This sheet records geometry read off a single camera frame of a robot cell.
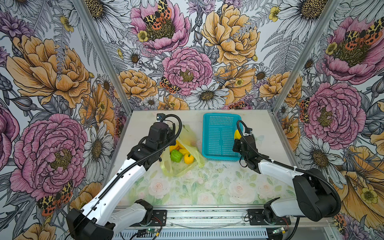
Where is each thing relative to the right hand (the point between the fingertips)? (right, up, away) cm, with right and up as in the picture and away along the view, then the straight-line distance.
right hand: (236, 144), depth 91 cm
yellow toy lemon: (-37, -2, +5) cm, 37 cm away
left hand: (-37, +6, -16) cm, 41 cm away
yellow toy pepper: (-29, -8, -2) cm, 30 cm away
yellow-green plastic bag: (-29, +4, -5) cm, 30 cm away
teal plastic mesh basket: (-8, +7, +20) cm, 23 cm away
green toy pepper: (-36, -7, -2) cm, 37 cm away
